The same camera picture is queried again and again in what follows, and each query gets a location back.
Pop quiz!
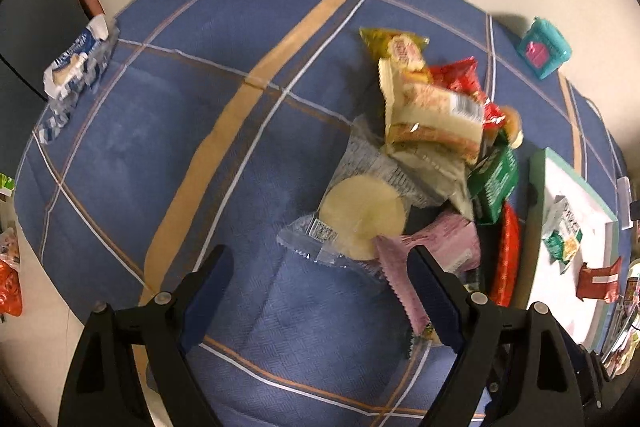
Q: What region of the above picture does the blue plaid tablecloth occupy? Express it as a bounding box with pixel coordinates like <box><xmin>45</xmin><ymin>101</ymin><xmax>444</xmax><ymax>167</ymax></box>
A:
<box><xmin>12</xmin><ymin>0</ymin><xmax>628</xmax><ymax>420</ymax></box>

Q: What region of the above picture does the dark cabinet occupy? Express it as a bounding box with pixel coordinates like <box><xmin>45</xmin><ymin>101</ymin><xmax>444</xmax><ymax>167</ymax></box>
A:
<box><xmin>0</xmin><ymin>0</ymin><xmax>103</xmax><ymax>102</ymax></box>

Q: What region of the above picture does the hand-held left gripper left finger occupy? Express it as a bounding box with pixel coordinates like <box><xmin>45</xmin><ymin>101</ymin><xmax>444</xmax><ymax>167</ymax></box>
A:
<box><xmin>57</xmin><ymin>244</ymin><xmax>236</xmax><ymax>427</ymax></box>

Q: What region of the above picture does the white power strip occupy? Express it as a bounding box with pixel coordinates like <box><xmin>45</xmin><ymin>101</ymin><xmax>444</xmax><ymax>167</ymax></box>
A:
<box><xmin>618</xmin><ymin>177</ymin><xmax>635</xmax><ymax>228</ymax></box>

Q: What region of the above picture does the beige biscuit packet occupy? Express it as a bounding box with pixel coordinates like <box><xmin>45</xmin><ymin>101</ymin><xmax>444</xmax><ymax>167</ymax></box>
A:
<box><xmin>377</xmin><ymin>57</ymin><xmax>486</xmax><ymax>165</ymax></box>

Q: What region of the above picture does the teal toy box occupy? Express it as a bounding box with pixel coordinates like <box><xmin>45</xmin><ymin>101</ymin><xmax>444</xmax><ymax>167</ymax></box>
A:
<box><xmin>516</xmin><ymin>17</ymin><xmax>572</xmax><ymax>80</ymax></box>

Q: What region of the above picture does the small round bun packet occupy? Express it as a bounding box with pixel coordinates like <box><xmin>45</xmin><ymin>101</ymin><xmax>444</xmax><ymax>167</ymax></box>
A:
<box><xmin>495</xmin><ymin>107</ymin><xmax>523</xmax><ymax>148</ymax></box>

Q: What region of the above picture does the pink wafer packet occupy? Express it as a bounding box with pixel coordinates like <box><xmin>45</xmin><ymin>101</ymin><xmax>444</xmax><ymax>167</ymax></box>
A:
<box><xmin>375</xmin><ymin>212</ymin><xmax>482</xmax><ymax>353</ymax></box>

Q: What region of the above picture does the green white small packet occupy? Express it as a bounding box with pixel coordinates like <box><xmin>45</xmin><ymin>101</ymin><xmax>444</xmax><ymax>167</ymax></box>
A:
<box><xmin>542</xmin><ymin>196</ymin><xmax>585</xmax><ymax>275</ymax></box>

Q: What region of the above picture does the red snack packet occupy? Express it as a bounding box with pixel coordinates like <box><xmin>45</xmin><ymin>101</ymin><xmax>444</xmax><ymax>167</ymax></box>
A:
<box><xmin>427</xmin><ymin>57</ymin><xmax>506</xmax><ymax>128</ymax></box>

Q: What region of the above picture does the red packet with gold print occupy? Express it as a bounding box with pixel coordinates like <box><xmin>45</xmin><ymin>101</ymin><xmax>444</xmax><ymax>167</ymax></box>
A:
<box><xmin>490</xmin><ymin>202</ymin><xmax>523</xmax><ymax>308</ymax></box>

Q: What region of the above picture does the small red white packet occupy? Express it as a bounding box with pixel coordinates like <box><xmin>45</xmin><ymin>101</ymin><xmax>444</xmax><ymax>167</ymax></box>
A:
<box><xmin>577</xmin><ymin>257</ymin><xmax>623</xmax><ymax>303</ymax></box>

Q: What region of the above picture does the round yellow cake clear packet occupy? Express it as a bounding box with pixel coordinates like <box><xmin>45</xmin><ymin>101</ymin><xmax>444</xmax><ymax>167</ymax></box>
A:
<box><xmin>277</xmin><ymin>177</ymin><xmax>407</xmax><ymax>269</ymax></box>

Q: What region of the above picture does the olive foil snack packet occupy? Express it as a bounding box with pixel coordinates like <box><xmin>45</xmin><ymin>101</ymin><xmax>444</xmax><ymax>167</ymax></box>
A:
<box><xmin>390</xmin><ymin>142</ymin><xmax>476</xmax><ymax>220</ymax></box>

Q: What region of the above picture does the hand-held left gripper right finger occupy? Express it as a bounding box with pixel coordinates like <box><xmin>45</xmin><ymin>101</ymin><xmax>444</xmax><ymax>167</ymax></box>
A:
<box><xmin>406</xmin><ymin>246</ymin><xmax>586</xmax><ymax>427</ymax></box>

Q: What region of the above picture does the grey printed snack packet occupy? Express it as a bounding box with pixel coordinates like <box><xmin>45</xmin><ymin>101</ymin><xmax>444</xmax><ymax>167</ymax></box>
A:
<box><xmin>332</xmin><ymin>117</ymin><xmax>426</xmax><ymax>208</ymax></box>

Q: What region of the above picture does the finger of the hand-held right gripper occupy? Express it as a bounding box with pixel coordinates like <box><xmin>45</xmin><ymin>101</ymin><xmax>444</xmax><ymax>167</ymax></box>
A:
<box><xmin>574</xmin><ymin>343</ymin><xmax>614</xmax><ymax>412</ymax></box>

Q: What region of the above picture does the white tray with green rim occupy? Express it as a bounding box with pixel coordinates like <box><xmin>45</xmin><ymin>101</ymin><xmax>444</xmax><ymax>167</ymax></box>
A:
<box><xmin>527</xmin><ymin>148</ymin><xmax>621</xmax><ymax>358</ymax></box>

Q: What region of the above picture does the orange plastic bag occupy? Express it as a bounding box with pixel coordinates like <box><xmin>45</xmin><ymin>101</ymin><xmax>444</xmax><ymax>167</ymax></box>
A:
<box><xmin>0</xmin><ymin>227</ymin><xmax>23</xmax><ymax>320</ymax></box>

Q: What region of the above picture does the yellow green snack packet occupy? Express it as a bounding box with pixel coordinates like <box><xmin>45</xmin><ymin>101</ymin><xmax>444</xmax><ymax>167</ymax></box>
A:
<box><xmin>360</xmin><ymin>27</ymin><xmax>431</xmax><ymax>72</ymax></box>

